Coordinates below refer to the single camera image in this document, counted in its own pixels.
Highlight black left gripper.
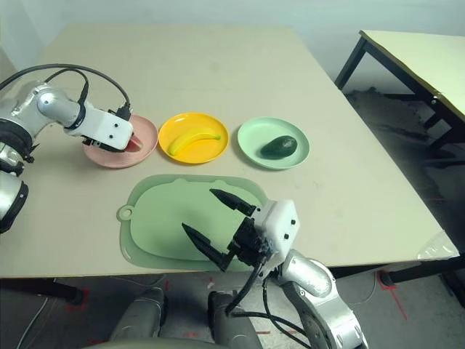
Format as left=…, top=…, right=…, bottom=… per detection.
left=82, top=137, right=110, bottom=152

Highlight mint green plate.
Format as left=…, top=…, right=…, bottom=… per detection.
left=237, top=116, right=311, bottom=172

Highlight grey robot left leg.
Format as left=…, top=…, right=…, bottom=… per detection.
left=110, top=286, right=168, bottom=342

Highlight white floor cable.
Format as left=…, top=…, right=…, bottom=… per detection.
left=16, top=296, right=50, bottom=349

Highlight grey robot torso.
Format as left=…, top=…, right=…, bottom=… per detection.
left=86, top=337, right=215, bottom=349

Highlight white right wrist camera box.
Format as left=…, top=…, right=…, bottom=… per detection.
left=252, top=198, right=301, bottom=263

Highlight grey robot right leg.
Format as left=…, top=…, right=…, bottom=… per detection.
left=207, top=290, right=262, bottom=349

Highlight grey robot leg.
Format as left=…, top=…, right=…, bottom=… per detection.
left=207, top=290, right=262, bottom=349
left=110, top=286, right=168, bottom=342

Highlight pink plate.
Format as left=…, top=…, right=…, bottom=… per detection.
left=82, top=114, right=159, bottom=169

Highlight beige side table black legs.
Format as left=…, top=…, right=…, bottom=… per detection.
left=333, top=29, right=465, bottom=157

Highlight green cutting board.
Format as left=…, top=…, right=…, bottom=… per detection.
left=116, top=174, right=268, bottom=272

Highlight yellow plate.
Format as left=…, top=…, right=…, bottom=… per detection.
left=158, top=111, right=230, bottom=165

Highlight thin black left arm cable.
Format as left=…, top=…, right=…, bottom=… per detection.
left=45, top=68, right=90, bottom=108

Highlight yellow banana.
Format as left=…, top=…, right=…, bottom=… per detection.
left=166, top=132, right=222, bottom=157

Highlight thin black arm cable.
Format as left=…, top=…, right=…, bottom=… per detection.
left=262, top=274, right=313, bottom=346
left=45, top=68, right=90, bottom=108

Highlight black table frame bar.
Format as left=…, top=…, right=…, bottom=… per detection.
left=0, top=278, right=85, bottom=305
left=326, top=256, right=465, bottom=299

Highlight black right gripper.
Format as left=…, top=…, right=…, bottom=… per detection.
left=181, top=188, right=273, bottom=273

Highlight dark green avocado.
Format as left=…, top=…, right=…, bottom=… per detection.
left=260, top=135, right=298, bottom=160

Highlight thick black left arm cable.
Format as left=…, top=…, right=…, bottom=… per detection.
left=0, top=64, right=132, bottom=119

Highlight clear plastic bag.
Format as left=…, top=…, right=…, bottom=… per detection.
left=417, top=232, right=461, bottom=261

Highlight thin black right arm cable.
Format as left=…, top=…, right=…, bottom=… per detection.
left=262, top=274, right=313, bottom=346

